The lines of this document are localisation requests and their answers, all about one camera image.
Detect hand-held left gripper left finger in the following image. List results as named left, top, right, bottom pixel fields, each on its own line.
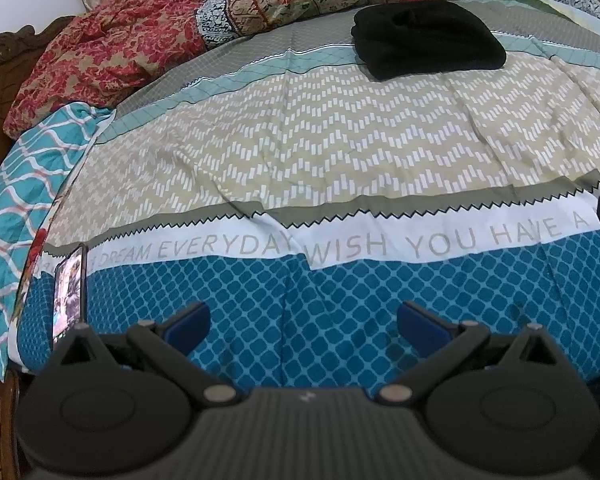
left=55, top=302, right=237, bottom=406

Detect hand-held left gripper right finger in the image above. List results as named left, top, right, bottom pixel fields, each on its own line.
left=380, top=301, right=561, bottom=406

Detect black pants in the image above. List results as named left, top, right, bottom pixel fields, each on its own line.
left=351, top=0, right=507, bottom=81

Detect smartphone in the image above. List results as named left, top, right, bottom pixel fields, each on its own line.
left=52, top=243, right=89, bottom=345

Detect patterned bed sheet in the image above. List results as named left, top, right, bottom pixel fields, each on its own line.
left=7, top=0, right=600, bottom=396

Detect teal patterned pillow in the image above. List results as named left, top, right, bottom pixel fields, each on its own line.
left=0, top=102, right=117, bottom=381

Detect red floral quilt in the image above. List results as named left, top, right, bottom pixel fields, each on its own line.
left=2, top=0, right=470, bottom=140

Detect carved wooden headboard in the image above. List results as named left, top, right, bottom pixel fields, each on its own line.
left=0, top=15, right=77, bottom=186

